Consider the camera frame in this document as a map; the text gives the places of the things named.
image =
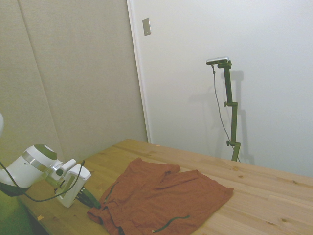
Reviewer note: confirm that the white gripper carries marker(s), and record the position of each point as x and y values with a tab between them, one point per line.
73	186

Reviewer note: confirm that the rust red shorts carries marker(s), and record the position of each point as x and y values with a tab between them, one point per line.
159	195

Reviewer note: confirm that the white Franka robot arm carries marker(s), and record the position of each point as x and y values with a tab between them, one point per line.
27	169

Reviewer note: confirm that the small orange tape scrap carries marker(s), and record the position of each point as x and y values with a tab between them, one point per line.
40	217

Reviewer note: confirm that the white door frame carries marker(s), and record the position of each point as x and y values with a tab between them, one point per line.
139	73

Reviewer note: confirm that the dark olive camera stand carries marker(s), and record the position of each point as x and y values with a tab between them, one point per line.
231	117

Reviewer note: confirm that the grey wall plate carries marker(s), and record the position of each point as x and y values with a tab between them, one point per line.
146	27

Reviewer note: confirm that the silver grey camera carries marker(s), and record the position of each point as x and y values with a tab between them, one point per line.
217	60

